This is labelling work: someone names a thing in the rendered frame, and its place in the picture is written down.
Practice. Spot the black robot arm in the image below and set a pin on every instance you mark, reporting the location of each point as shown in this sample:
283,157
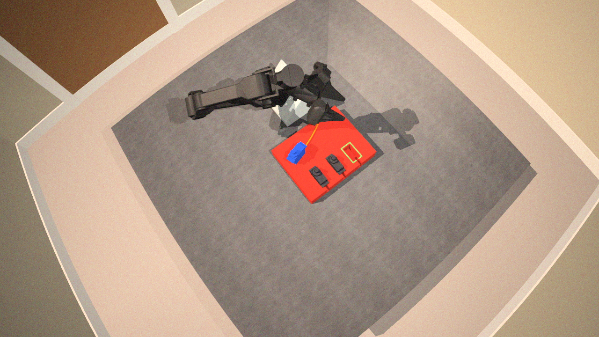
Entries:
259,89

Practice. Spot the red flat plate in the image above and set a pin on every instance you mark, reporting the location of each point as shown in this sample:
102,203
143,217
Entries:
336,150

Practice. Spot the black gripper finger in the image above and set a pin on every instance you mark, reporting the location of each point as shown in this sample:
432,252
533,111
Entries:
331,93
331,115

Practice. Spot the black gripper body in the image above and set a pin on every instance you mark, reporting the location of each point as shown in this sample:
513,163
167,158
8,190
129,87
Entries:
318,106

